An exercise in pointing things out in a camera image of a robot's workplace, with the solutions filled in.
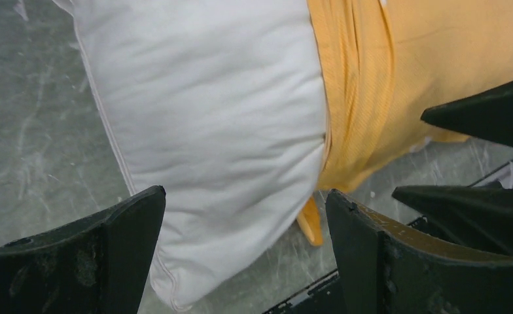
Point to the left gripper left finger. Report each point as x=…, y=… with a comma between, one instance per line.
x=96, y=264

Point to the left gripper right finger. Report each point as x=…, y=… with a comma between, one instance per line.
x=421, y=273

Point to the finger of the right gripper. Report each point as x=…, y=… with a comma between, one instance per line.
x=476, y=217
x=487, y=116

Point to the orange Mickey Mouse pillowcase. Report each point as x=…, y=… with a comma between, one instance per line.
x=382, y=63

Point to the white pillow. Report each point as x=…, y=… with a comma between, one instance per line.
x=223, y=104

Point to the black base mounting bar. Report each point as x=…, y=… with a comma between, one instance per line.
x=308, y=299

